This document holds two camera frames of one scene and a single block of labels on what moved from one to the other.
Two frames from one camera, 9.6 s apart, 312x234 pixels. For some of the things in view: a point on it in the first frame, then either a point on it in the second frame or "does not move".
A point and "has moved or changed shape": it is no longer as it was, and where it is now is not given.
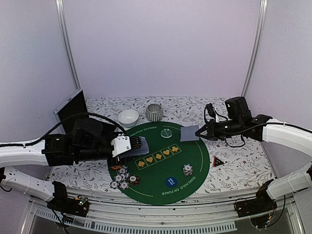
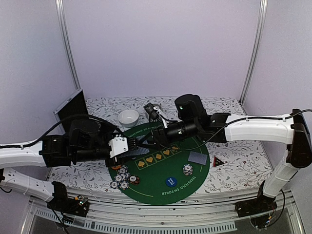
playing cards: (187, 133) has moved or changed shape
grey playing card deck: (144, 149) does not move
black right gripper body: (234, 129) → (189, 130)
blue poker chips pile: (121, 179) does not move
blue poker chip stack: (187, 169) does not move
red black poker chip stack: (134, 180) does not move
